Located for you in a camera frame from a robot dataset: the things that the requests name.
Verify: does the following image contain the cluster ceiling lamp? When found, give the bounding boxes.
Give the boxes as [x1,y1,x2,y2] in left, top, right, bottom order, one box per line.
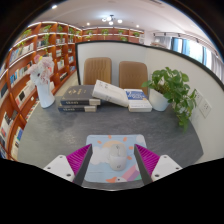
[101,14,124,26]

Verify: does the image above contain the window with sheer curtains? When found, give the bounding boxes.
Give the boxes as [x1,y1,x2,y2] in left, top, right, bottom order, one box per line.
[153,31,224,81]

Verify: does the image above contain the white ceramic vase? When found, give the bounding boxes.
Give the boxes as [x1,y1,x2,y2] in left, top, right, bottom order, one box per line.
[35,81,56,109]

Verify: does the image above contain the thick dark hardcover book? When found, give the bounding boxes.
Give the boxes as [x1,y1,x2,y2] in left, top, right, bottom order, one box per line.
[60,84,102,107]
[57,103,98,113]

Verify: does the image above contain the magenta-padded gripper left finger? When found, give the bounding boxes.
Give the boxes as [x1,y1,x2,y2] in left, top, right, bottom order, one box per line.
[43,143,94,187]

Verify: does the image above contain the white wall socket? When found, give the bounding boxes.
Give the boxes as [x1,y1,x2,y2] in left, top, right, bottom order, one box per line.
[193,89,204,107]
[198,98,212,119]

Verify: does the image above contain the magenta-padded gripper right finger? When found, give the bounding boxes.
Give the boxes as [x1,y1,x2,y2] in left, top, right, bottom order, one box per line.
[133,143,183,186]

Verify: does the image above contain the white computer mouse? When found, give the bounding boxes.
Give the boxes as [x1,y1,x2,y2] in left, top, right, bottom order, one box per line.
[107,143,128,172]

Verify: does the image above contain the orange wooden bookshelf unit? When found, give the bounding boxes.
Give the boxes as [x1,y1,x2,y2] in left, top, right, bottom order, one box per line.
[0,20,146,161]

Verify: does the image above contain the large white book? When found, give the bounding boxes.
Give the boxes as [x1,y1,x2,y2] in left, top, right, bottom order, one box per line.
[91,79,130,108]

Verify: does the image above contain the green plant in white pot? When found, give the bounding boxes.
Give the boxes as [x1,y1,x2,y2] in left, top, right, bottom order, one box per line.
[141,66,198,131]

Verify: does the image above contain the pink and white flowers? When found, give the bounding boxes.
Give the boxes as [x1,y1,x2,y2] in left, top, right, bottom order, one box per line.
[27,54,55,86]

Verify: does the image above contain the sun and cloud mouse pad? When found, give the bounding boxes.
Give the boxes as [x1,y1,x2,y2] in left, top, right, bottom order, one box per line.
[82,134,148,184]

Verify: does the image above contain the tan upholstered chair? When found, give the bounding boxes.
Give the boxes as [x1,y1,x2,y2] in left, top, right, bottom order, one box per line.
[82,56,113,86]
[118,60,149,96]

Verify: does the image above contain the white and blue book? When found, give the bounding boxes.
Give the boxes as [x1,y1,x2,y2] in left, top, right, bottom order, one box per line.
[124,88,153,113]

